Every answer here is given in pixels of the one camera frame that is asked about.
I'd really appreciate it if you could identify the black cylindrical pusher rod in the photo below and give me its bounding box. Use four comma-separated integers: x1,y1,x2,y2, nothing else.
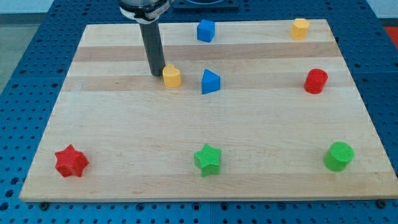
139,21,165,77

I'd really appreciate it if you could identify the green star block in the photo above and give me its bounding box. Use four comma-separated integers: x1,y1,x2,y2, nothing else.
194,143,221,177

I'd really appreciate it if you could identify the red star block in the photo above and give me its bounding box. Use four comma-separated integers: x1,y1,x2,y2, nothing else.
55,144,90,177

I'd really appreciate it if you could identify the blue cube block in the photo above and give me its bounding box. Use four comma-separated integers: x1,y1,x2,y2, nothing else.
197,19,215,42

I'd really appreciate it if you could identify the blue triangle block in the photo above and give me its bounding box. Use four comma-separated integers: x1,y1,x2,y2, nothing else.
201,69,221,95

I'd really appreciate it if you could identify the wooden board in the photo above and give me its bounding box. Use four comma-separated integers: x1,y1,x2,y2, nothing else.
20,19,397,202

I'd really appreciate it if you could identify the yellow hexagon block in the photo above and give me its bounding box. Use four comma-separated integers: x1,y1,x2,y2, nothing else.
290,18,310,40

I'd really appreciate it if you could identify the red cylinder block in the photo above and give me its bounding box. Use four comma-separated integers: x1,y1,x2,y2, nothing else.
303,68,328,94

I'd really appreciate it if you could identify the green cylinder block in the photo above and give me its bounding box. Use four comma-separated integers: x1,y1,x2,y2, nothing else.
323,142,354,172

